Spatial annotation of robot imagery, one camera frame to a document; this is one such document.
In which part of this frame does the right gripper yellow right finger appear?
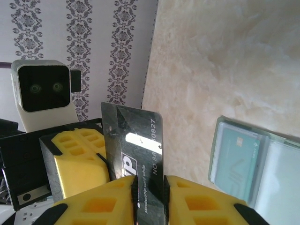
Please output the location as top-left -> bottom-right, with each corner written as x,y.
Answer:
163,174 -> 270,225

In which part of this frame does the black VIP card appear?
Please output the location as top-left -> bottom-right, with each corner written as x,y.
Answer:
100,101 -> 169,225

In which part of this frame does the teal chip card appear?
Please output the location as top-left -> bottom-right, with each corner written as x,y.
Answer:
214,130 -> 262,202

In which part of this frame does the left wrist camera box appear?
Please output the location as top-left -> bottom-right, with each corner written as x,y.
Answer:
11,59 -> 82,132

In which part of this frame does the pale green card holder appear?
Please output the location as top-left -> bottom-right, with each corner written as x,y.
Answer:
207,114 -> 300,225

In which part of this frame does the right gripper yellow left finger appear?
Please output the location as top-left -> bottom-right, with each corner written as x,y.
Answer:
31,175 -> 139,225

